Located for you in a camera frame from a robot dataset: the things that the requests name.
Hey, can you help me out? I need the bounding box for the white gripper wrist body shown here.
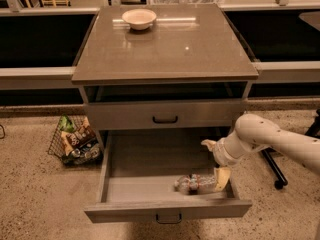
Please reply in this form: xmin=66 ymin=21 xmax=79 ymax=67
xmin=213 ymin=138 xmax=239 ymax=167

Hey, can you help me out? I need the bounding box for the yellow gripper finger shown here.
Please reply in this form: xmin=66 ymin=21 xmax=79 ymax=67
xmin=214 ymin=167 xmax=231 ymax=192
xmin=201 ymin=139 xmax=216 ymax=152

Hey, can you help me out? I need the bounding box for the clear plastic water bottle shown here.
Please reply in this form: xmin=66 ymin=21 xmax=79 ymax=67
xmin=174 ymin=174 xmax=217 ymax=195

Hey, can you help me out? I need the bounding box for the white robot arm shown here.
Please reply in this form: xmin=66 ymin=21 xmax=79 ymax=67
xmin=190 ymin=114 xmax=320 ymax=240

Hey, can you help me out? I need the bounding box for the open grey lower drawer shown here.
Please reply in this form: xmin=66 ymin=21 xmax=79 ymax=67
xmin=85 ymin=127 xmax=252 ymax=223

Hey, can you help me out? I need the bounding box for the grey drawer cabinet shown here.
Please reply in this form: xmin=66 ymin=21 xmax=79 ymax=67
xmin=71 ymin=3 xmax=260 ymax=152

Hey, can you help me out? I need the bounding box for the closed grey upper drawer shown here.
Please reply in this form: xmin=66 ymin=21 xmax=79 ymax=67
xmin=84 ymin=99 xmax=245 ymax=130

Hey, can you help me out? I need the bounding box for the black wheeled stand base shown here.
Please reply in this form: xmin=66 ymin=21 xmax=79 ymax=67
xmin=261 ymin=109 xmax=320 ymax=190

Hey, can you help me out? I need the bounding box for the brown snack bag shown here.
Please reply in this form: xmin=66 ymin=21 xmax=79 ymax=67
xmin=66 ymin=126 xmax=95 ymax=148

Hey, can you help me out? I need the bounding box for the white ceramic bowl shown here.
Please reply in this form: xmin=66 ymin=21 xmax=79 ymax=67
xmin=122 ymin=9 xmax=157 ymax=31

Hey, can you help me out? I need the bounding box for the green snack bag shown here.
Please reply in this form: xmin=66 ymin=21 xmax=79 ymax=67
xmin=58 ymin=115 xmax=75 ymax=133

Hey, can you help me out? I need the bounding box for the black lower drawer handle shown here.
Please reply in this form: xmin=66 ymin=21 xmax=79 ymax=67
xmin=155 ymin=213 xmax=182 ymax=225

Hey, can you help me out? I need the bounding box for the black drawer handle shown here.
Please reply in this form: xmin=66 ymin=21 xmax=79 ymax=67
xmin=152 ymin=116 xmax=179 ymax=124
xmin=155 ymin=213 xmax=182 ymax=225

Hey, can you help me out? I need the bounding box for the black upper drawer handle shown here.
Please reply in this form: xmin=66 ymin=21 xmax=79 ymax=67
xmin=152 ymin=116 xmax=179 ymax=124

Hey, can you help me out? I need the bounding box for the wire basket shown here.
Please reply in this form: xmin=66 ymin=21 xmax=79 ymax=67
xmin=48 ymin=115 xmax=102 ymax=166

